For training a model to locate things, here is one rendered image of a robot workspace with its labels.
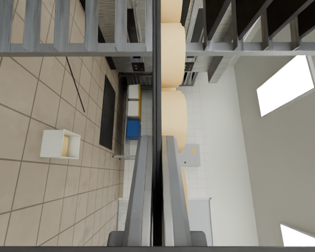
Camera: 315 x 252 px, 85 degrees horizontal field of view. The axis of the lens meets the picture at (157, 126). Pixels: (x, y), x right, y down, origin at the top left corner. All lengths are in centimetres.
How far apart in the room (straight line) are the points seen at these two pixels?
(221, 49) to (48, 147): 135
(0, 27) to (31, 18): 10
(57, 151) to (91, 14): 109
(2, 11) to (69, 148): 124
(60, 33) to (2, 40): 18
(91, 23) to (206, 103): 420
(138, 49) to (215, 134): 401
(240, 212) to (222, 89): 298
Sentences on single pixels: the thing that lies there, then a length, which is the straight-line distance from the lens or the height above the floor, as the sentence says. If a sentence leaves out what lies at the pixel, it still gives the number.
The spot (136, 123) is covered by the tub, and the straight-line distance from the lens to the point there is 367.
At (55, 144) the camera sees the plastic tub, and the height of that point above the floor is 11.
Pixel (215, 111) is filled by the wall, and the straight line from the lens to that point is 465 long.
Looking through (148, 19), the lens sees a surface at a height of 86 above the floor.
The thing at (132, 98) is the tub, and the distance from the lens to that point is 390.
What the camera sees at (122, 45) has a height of 78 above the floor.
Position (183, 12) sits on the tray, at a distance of 49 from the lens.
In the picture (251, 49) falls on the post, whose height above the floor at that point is 118.
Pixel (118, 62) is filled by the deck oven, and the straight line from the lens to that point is 327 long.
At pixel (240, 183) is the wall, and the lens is 455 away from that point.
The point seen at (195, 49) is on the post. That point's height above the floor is 101.
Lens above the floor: 89
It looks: level
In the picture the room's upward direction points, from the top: 90 degrees clockwise
